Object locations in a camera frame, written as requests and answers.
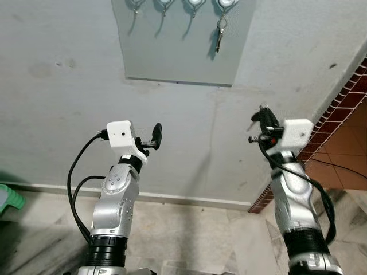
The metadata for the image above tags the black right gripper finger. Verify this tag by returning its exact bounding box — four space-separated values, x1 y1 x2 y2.
251 105 280 129

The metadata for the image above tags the silver key bunch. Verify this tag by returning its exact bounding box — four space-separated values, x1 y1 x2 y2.
215 16 229 54

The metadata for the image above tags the grey hook board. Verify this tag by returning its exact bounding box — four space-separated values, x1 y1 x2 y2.
111 0 257 87

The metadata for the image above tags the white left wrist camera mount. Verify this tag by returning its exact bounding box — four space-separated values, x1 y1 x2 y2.
107 121 149 164

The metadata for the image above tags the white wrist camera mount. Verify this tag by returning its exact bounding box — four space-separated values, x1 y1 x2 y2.
281 119 314 156
107 121 149 164

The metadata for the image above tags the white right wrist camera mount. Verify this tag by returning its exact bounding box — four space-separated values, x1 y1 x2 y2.
281 119 314 156

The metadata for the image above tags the thin black floor cable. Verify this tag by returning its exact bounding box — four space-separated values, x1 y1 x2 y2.
310 157 367 173

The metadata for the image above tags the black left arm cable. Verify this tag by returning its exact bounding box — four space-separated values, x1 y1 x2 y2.
67 131 110 244

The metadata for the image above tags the white wall hook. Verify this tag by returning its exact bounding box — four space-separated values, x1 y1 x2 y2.
126 0 145 15
183 0 206 17
155 0 175 17
215 0 239 15

